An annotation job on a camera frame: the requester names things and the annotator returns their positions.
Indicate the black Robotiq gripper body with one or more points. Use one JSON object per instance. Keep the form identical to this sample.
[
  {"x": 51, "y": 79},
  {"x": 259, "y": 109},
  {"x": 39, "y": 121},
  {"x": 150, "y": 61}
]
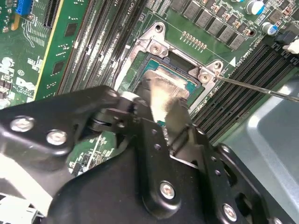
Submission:
[{"x": 112, "y": 186}]

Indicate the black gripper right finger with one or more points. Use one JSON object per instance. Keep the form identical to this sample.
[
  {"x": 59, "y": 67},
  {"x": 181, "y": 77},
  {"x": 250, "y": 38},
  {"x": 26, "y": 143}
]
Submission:
[{"x": 224, "y": 177}]

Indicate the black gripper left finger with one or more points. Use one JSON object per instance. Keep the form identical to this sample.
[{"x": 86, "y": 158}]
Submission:
[{"x": 46, "y": 116}]

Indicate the metal socket cover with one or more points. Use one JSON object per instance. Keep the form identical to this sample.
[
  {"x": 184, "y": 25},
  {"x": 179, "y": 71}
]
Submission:
[{"x": 178, "y": 121}]

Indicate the silver topped CPU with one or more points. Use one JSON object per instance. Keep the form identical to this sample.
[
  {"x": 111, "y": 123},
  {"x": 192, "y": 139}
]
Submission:
[{"x": 172, "y": 81}]

